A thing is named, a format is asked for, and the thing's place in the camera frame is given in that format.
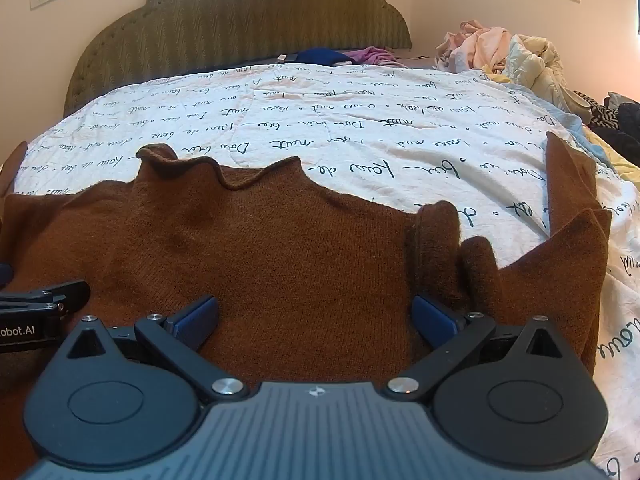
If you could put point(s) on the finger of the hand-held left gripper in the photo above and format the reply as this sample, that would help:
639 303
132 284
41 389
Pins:
5 274
60 292

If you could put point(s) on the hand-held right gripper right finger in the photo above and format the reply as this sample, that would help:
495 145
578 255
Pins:
434 317

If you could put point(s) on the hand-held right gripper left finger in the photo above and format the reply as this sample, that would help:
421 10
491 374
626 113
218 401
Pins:
195 321

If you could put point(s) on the brown knit sweater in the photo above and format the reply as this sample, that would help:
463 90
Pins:
300 260

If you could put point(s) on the dark clothes pile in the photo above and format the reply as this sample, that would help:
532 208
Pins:
622 125

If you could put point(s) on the pink clothes pile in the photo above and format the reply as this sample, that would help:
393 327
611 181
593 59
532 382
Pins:
475 45

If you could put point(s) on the white script printed blanket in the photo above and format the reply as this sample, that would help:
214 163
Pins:
350 125

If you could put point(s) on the yellow cloth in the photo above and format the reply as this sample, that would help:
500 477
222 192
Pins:
622 162

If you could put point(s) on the black white striped cloth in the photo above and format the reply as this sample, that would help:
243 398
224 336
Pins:
597 107

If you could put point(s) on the purple garment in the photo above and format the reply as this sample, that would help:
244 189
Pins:
372 55

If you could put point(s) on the cream puffer jacket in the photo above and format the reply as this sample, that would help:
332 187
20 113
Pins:
542 67

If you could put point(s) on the small black white object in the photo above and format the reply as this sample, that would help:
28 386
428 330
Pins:
287 57

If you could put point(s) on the dark blue garment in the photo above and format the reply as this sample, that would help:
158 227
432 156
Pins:
322 55

